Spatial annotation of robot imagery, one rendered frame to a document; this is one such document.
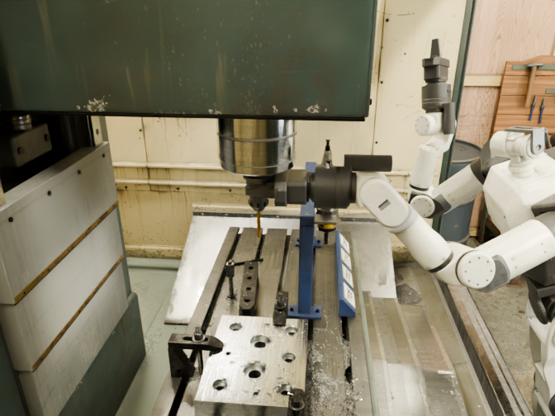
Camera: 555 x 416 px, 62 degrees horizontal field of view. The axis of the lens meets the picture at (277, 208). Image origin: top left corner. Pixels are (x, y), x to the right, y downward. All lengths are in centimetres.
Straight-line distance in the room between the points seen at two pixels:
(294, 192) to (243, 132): 16
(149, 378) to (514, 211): 120
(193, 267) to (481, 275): 127
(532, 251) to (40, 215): 100
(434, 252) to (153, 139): 143
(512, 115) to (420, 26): 194
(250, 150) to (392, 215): 30
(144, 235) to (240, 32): 164
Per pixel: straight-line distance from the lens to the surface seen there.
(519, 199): 126
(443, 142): 159
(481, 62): 369
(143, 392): 163
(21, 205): 98
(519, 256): 108
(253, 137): 85
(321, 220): 124
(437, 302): 196
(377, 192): 91
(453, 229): 321
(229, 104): 80
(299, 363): 112
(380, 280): 193
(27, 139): 109
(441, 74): 154
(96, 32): 85
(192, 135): 205
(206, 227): 211
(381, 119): 196
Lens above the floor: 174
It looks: 24 degrees down
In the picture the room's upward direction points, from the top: straight up
